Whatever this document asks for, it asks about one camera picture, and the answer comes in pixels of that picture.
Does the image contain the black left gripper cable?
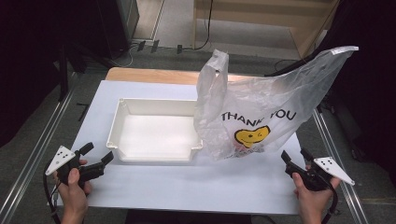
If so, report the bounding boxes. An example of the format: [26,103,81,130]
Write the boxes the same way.
[42,160,63,224]

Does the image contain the dark curtain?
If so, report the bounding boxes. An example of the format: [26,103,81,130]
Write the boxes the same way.
[317,0,396,188]
[0,0,104,148]

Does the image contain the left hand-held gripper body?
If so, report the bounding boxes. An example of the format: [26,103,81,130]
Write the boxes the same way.
[45,145,107,189]

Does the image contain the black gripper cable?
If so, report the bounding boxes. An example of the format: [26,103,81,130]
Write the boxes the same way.
[320,176,341,224]
[42,160,63,224]

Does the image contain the translucent smiley plastic bag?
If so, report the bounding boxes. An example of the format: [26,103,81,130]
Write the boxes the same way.
[193,46,360,161]

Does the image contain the black hanging cable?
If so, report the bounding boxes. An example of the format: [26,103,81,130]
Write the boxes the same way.
[177,0,215,54]

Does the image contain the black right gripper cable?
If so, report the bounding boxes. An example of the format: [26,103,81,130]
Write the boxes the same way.
[320,176,341,224]

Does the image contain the white table mat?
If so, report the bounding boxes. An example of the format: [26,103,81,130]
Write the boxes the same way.
[47,79,321,217]

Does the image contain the metal floor rail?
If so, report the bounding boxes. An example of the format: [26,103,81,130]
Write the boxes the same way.
[310,106,371,224]
[0,88,78,224]

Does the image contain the light wooden shelf unit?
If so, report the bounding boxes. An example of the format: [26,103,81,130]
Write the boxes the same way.
[191,0,342,61]

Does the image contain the black upright stand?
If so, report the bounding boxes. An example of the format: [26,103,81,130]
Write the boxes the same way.
[56,45,70,103]

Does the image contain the person's right hand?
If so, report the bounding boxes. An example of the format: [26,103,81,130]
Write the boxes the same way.
[291,164,342,218]

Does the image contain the person's left hand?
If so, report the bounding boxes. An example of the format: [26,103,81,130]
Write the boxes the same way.
[51,159,93,217]

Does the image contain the white plastic bin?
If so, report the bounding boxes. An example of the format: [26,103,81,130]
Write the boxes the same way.
[106,97,204,163]

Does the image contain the wooden table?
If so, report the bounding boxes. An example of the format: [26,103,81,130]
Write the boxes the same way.
[105,66,283,91]

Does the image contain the person's dark clothing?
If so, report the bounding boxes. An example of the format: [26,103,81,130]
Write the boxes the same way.
[124,208,254,224]

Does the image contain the white floor cable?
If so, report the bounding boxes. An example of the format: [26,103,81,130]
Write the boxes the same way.
[115,43,142,69]

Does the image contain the dark cabinet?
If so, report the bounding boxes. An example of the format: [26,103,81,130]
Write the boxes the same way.
[94,0,140,61]

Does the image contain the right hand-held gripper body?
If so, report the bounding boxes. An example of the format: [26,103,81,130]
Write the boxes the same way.
[284,156,356,192]

